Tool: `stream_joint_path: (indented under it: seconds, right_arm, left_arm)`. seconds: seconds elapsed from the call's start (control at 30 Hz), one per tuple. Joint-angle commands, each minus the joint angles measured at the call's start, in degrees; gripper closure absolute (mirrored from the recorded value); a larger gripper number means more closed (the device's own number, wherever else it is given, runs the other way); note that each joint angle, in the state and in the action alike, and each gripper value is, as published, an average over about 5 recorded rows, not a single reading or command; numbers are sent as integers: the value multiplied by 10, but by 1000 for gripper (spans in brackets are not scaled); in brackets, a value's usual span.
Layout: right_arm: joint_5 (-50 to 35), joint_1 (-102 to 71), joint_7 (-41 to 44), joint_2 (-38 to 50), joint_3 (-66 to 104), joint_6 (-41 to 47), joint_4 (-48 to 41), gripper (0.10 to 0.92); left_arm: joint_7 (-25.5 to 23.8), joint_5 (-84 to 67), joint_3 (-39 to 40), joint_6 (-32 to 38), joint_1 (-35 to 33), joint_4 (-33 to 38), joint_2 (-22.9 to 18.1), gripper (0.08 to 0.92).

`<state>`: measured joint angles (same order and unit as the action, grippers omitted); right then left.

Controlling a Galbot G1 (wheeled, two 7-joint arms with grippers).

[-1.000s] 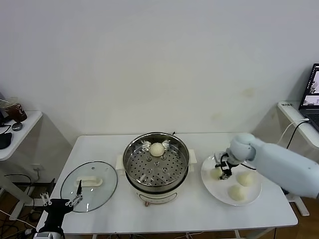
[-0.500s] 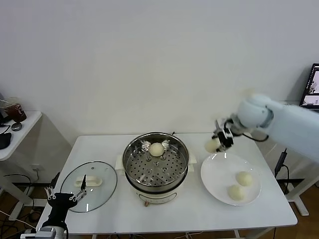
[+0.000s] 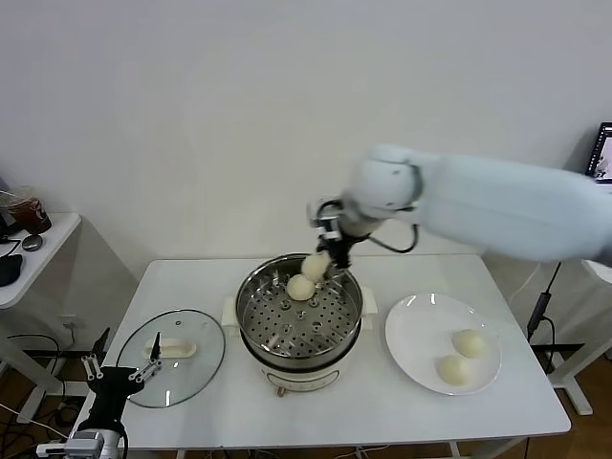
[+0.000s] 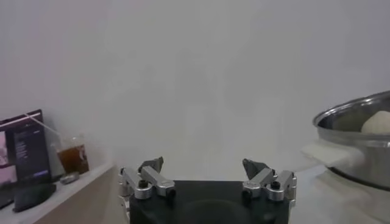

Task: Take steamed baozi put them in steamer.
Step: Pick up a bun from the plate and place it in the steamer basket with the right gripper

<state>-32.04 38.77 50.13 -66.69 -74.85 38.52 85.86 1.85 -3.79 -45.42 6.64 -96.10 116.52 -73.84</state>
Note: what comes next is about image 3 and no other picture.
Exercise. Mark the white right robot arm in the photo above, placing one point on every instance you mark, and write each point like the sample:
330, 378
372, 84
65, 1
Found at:
478, 201

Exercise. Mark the white round plate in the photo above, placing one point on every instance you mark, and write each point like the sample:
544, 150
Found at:
421, 334

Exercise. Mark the stainless steel steamer basket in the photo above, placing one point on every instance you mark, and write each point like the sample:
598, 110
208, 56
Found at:
268, 330

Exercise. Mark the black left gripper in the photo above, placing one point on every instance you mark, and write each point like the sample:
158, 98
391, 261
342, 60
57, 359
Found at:
112, 387

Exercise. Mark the white steamed baozi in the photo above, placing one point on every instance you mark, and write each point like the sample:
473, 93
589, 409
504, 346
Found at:
315, 268
300, 289
470, 343
454, 370

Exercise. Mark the clear drinking straw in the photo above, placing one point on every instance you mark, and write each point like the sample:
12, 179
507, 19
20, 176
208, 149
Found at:
9, 193

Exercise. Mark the laptop with dark purple screen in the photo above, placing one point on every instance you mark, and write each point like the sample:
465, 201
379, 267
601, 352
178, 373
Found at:
4, 222

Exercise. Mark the white side desk with label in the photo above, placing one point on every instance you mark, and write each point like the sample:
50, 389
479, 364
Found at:
571, 387

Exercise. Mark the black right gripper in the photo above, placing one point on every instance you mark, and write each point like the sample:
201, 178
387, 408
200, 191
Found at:
343, 248

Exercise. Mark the open black laptop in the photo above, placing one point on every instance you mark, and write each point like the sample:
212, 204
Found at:
600, 153

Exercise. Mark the small round grey tin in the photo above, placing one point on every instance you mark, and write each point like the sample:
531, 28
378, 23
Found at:
33, 243

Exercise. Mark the plastic cup of iced coffee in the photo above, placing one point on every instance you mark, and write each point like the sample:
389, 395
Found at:
31, 215

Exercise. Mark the white wall power socket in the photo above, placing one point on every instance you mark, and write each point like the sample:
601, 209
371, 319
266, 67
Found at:
72, 321

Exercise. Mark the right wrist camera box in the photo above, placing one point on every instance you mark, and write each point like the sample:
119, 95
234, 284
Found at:
327, 225

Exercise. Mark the cream electric cooker base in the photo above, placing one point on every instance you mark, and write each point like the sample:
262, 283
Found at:
306, 378

